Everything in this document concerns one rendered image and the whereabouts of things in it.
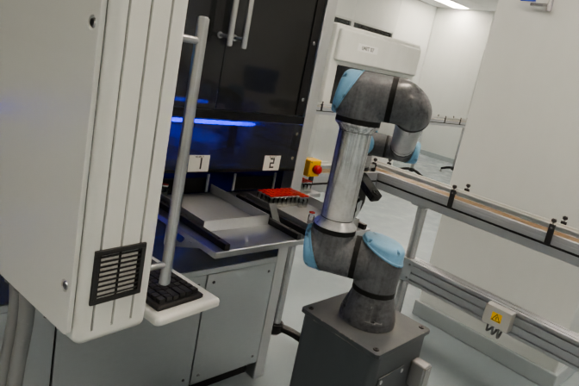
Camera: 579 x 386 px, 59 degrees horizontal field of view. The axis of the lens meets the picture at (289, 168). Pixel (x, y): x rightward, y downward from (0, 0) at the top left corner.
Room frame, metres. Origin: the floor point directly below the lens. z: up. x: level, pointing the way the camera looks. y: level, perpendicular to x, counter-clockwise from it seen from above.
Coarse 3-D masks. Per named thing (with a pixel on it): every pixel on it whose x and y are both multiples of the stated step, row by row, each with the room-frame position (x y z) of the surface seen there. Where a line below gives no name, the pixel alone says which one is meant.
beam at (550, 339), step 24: (408, 264) 2.50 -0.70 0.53; (432, 288) 2.39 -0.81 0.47; (456, 288) 2.30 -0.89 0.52; (480, 288) 2.29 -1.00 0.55; (480, 312) 2.21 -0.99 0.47; (528, 312) 2.13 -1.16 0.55; (528, 336) 2.05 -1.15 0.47; (552, 336) 1.99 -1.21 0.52; (576, 336) 1.97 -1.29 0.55; (576, 360) 1.91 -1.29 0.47
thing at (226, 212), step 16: (208, 192) 1.87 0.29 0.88; (224, 192) 1.81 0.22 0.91; (192, 208) 1.65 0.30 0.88; (208, 208) 1.68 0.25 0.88; (224, 208) 1.72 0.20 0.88; (240, 208) 1.74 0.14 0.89; (256, 208) 1.68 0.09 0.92; (208, 224) 1.46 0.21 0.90; (224, 224) 1.51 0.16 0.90; (240, 224) 1.55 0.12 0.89; (256, 224) 1.60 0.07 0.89
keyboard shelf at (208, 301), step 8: (152, 256) 1.38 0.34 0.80; (176, 272) 1.31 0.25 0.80; (200, 288) 1.24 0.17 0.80; (208, 296) 1.21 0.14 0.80; (184, 304) 1.14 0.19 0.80; (192, 304) 1.15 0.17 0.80; (200, 304) 1.16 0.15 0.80; (208, 304) 1.18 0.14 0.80; (216, 304) 1.20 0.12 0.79; (144, 312) 1.09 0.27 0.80; (152, 312) 1.08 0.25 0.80; (160, 312) 1.09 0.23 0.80; (168, 312) 1.09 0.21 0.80; (176, 312) 1.10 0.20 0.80; (184, 312) 1.12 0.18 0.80; (192, 312) 1.14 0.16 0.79; (152, 320) 1.07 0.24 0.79; (160, 320) 1.06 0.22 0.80; (168, 320) 1.08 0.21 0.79; (176, 320) 1.10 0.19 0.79
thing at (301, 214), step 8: (256, 200) 1.81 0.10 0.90; (312, 200) 1.96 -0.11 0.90; (280, 208) 1.85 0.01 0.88; (288, 208) 1.87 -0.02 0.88; (296, 208) 1.89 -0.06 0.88; (304, 208) 1.91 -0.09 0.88; (312, 208) 1.93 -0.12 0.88; (320, 208) 1.93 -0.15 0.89; (288, 216) 1.69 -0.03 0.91; (296, 216) 1.78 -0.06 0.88; (304, 216) 1.80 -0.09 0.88; (304, 224) 1.63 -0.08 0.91
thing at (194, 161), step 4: (192, 156) 1.70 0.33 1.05; (196, 156) 1.72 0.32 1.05; (200, 156) 1.73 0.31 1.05; (204, 156) 1.74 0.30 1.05; (208, 156) 1.75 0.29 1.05; (192, 160) 1.71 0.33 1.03; (196, 160) 1.72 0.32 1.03; (200, 160) 1.73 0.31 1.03; (204, 160) 1.74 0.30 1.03; (208, 160) 1.75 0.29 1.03; (188, 164) 1.70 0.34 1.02; (192, 164) 1.71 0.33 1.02; (196, 164) 1.72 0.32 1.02; (204, 164) 1.74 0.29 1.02; (208, 164) 1.75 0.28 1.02; (188, 168) 1.70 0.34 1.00; (192, 168) 1.71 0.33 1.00; (196, 168) 1.72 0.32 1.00; (204, 168) 1.75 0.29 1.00; (208, 168) 1.76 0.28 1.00
